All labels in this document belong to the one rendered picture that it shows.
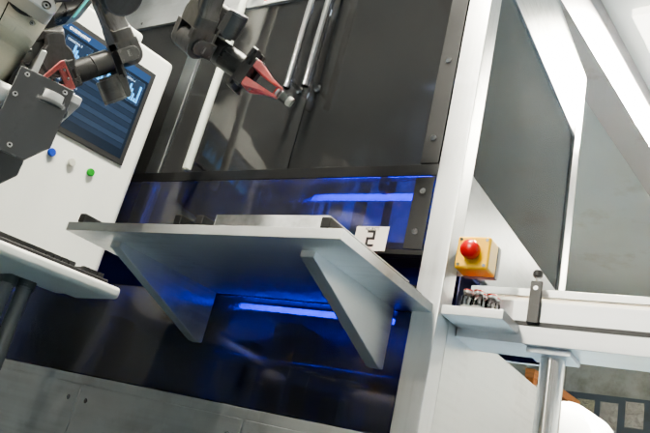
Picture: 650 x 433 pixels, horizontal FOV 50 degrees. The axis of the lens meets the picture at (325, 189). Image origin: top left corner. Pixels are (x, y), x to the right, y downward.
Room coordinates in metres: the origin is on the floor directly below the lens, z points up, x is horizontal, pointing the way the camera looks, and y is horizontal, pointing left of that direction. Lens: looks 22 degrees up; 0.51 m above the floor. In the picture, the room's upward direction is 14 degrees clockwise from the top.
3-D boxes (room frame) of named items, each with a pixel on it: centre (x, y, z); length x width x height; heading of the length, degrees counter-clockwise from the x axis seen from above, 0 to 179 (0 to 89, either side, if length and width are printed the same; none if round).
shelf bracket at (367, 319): (1.32, -0.10, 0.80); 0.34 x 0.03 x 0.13; 145
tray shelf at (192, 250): (1.47, 0.10, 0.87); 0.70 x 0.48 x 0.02; 55
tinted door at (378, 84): (1.56, -0.07, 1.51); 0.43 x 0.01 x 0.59; 55
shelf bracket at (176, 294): (1.61, 0.31, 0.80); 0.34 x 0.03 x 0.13; 145
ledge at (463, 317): (1.41, -0.39, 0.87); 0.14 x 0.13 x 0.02; 145
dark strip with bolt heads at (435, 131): (1.44, -0.22, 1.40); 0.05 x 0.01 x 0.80; 55
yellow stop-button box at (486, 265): (1.38, -0.35, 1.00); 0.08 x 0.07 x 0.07; 145
